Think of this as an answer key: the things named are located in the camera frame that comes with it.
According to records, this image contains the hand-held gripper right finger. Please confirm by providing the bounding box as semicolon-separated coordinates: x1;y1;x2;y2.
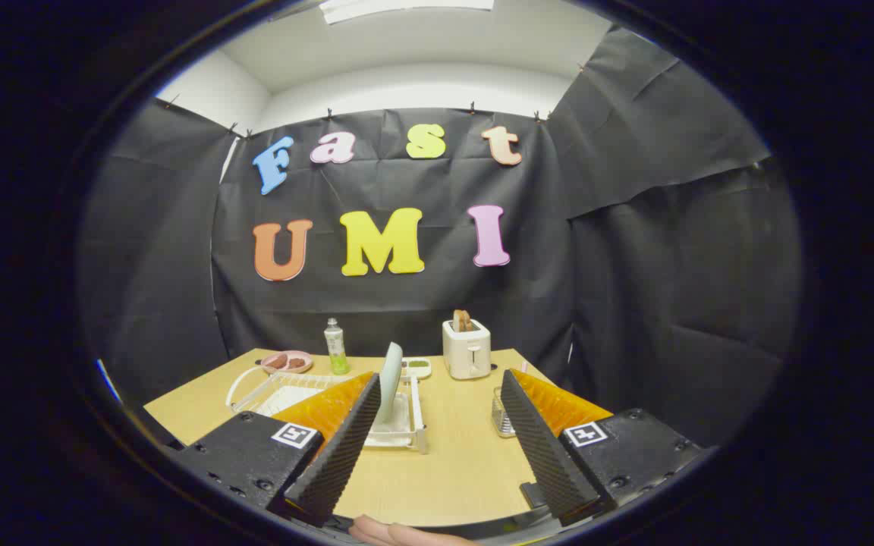
499;369;705;527

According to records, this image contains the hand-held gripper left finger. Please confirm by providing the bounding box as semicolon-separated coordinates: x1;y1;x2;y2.
175;370;383;529

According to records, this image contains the metal wire basket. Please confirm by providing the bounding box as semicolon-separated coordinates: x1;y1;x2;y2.
492;387;517;438

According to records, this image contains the white dish rack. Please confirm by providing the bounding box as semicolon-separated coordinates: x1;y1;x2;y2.
226;366;429;454

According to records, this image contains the light green plate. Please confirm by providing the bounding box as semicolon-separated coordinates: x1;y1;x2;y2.
375;341;405;425

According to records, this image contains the small pink plate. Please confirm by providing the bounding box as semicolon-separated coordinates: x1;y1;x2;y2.
260;350;314;375

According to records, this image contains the green clear bottle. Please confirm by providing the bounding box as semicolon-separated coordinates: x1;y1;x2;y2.
323;317;350;376

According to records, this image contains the cream white toaster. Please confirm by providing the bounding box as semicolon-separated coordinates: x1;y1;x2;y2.
442;318;492;381

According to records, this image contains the black backdrop cloth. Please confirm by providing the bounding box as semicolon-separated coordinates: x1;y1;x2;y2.
77;27;802;448

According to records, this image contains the ceiling light panel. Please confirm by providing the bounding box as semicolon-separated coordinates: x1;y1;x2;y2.
319;0;495;25

